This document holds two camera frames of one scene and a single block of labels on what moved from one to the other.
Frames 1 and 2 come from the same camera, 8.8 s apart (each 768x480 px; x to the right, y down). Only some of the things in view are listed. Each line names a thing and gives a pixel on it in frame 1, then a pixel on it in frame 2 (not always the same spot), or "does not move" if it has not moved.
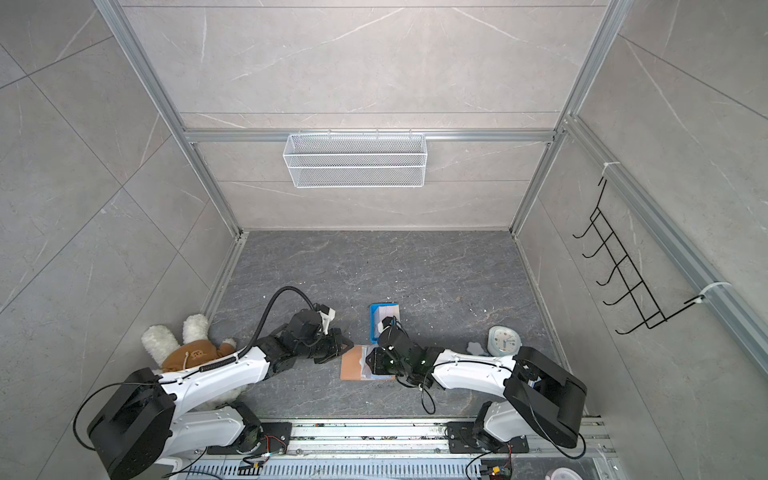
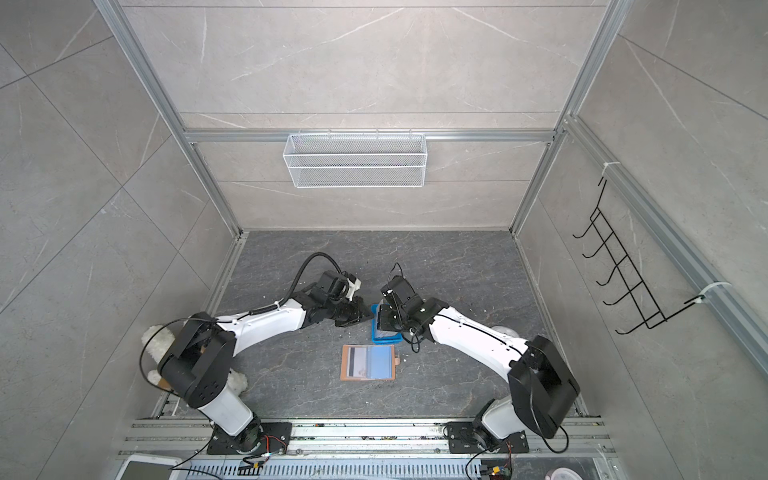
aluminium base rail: [422, 440] does not move
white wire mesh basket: [355, 161] does not move
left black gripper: [337, 338] to [360, 314]
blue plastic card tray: [372, 309] does not move
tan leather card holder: [353, 365] does not move
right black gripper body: [404, 369] to [392, 321]
